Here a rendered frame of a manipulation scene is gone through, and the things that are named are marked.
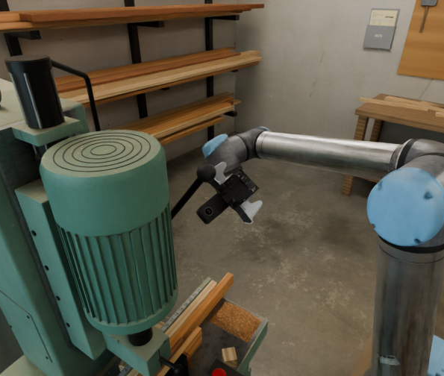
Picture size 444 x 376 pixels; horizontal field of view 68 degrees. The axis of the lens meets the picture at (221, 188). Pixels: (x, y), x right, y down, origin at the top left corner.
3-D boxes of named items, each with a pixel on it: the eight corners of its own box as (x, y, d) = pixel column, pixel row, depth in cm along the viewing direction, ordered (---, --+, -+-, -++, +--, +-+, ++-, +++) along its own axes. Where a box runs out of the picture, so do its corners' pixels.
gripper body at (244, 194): (238, 165, 77) (239, 168, 89) (211, 190, 78) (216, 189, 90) (260, 189, 77) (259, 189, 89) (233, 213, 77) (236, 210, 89)
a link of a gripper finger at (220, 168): (212, 148, 72) (231, 168, 79) (192, 167, 72) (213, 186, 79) (219, 156, 70) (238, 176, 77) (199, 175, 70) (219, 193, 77)
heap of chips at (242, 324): (248, 343, 88) (248, 336, 86) (209, 321, 93) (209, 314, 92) (262, 320, 94) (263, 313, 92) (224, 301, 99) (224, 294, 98)
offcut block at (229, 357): (222, 356, 84) (222, 348, 83) (233, 353, 85) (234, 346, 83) (224, 369, 81) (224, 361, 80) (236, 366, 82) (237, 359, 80)
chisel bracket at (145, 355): (151, 386, 70) (146, 362, 65) (106, 352, 76) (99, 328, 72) (174, 357, 75) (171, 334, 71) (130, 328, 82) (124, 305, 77)
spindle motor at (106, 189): (131, 356, 53) (93, 193, 37) (64, 307, 62) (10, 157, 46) (196, 286, 66) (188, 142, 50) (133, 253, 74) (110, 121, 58)
